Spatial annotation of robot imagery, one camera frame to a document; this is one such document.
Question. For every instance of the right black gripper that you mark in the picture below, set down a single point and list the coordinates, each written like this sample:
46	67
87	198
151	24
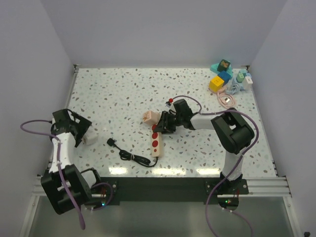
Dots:
164	126

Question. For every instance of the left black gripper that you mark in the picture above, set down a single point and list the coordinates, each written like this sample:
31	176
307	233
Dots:
83	125

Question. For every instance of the white cube plug adapter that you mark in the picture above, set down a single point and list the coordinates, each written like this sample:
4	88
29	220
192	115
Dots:
90	137

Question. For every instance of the beige power strip red sockets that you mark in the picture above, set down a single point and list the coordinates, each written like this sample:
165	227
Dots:
156	143

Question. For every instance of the beige cube plug adapter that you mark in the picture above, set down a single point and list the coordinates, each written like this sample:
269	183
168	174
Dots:
151	118

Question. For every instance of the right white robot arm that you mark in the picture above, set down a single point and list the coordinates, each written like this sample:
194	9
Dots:
232	130

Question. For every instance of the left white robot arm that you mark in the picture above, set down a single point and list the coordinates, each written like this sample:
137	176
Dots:
63	167

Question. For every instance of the yellow cube socket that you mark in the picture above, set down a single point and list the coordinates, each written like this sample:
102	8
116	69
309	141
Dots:
216	84

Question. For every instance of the blue cube socket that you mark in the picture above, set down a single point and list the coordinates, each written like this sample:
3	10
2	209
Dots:
225	76

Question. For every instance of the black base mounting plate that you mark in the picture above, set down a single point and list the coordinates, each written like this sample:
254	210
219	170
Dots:
152	189

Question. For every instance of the green small charger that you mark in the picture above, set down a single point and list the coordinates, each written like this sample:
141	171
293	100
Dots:
240	77

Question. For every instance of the white charger block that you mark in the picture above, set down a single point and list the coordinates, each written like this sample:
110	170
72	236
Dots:
247	83

